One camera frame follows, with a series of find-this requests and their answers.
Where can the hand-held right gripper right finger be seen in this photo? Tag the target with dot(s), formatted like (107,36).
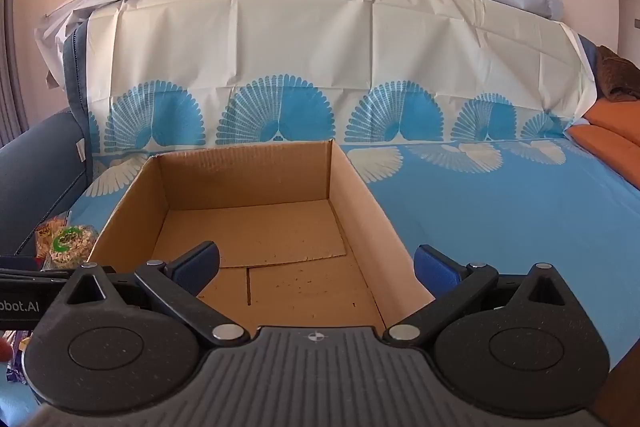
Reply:
(435,271)

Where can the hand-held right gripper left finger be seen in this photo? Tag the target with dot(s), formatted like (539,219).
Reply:
(197,264)

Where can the clear bag of brown crackers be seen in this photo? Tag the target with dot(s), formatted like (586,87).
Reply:
(49,234)

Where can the puffed rice cake bag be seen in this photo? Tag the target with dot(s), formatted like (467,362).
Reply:
(72,244)

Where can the brown cardboard box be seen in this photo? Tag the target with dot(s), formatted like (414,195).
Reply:
(280,177)

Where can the purple snack packet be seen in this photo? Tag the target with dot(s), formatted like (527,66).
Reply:
(17,357)

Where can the blue white fan-print cloth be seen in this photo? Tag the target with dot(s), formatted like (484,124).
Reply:
(450,207)

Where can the blue fabric sofa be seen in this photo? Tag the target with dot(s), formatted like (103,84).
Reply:
(40,167)

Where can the orange cushion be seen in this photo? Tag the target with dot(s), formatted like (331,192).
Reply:
(615,132)

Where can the grey curtain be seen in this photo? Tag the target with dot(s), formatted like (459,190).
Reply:
(10,57)

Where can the brown cloth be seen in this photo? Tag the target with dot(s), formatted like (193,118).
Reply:
(617,72)

